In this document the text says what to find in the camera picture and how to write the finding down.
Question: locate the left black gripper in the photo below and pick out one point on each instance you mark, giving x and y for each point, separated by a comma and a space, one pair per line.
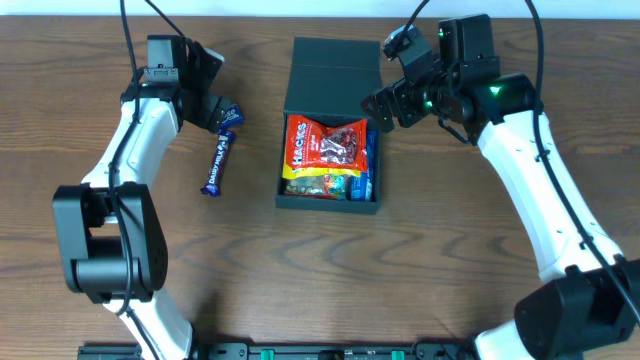
211, 111

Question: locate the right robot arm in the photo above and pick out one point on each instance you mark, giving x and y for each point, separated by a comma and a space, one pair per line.
589, 293

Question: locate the blue eclipse gum pack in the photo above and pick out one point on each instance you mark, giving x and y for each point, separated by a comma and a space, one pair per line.
233, 118

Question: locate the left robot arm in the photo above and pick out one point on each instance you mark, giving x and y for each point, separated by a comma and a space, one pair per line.
111, 242

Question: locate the red Hacks candy bag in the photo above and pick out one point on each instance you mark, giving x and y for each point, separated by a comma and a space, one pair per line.
310, 144

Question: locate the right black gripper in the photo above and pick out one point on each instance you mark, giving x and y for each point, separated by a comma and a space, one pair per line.
392, 107

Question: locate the Haribo worms candy bag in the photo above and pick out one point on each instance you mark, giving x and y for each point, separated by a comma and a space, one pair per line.
333, 187

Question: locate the blue cookie pack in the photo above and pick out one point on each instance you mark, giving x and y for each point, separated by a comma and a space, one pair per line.
361, 188

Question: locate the purple Dairy Milk bar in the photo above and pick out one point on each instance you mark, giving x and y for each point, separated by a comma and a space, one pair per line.
212, 187

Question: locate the dark green open box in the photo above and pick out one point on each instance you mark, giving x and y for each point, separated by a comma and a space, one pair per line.
328, 80

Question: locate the yellow Hacks candy bag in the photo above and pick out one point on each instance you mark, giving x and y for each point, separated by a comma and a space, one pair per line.
290, 173

